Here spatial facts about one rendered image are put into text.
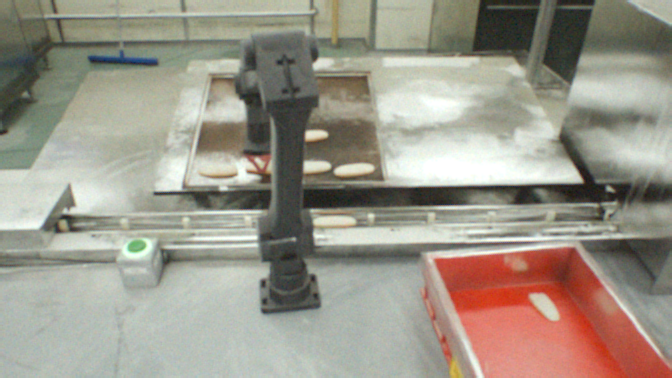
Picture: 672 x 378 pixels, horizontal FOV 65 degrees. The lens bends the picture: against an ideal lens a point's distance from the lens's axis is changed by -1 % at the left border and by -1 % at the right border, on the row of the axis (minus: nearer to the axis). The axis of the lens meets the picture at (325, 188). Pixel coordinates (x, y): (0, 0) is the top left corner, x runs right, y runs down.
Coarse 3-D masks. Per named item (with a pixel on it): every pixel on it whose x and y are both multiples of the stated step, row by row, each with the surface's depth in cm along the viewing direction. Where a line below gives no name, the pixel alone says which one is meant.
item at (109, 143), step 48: (96, 96) 188; (144, 96) 187; (48, 144) 159; (96, 144) 159; (144, 144) 159; (96, 192) 138; (144, 192) 138; (336, 192) 138; (384, 192) 138; (432, 192) 138; (480, 192) 138; (528, 192) 138; (576, 192) 138
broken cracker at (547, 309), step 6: (534, 294) 105; (540, 294) 106; (534, 300) 105; (540, 300) 104; (546, 300) 104; (540, 306) 103; (546, 306) 103; (552, 306) 103; (540, 312) 103; (546, 312) 102; (552, 312) 102; (558, 312) 102; (546, 318) 101; (552, 318) 101; (558, 318) 101
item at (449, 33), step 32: (448, 0) 315; (480, 0) 257; (512, 0) 258; (576, 0) 259; (448, 32) 317; (480, 32) 266; (512, 32) 267; (576, 32) 268; (544, 64) 277; (576, 64) 277
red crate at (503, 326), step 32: (480, 288) 108; (512, 288) 108; (544, 288) 108; (480, 320) 101; (512, 320) 101; (544, 320) 101; (576, 320) 101; (448, 352) 94; (480, 352) 95; (512, 352) 95; (544, 352) 95; (576, 352) 95; (608, 352) 95
